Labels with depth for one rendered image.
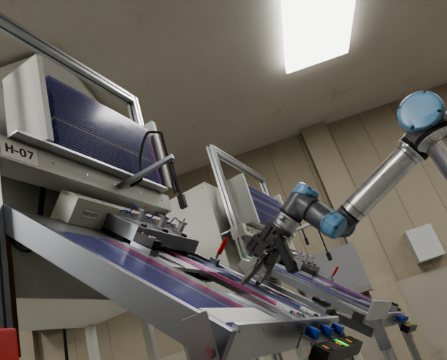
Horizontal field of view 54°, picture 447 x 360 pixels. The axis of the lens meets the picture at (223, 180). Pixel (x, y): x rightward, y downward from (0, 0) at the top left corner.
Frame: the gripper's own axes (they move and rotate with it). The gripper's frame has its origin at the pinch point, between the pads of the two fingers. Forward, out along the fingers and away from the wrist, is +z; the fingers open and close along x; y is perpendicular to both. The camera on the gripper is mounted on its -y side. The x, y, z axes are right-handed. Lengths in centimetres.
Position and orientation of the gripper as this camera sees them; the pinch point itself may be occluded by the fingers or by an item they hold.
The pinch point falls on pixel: (250, 285)
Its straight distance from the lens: 141.4
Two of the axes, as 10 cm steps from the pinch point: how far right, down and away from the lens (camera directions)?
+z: -5.5, 8.3, 0.7
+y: -6.9, -4.9, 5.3
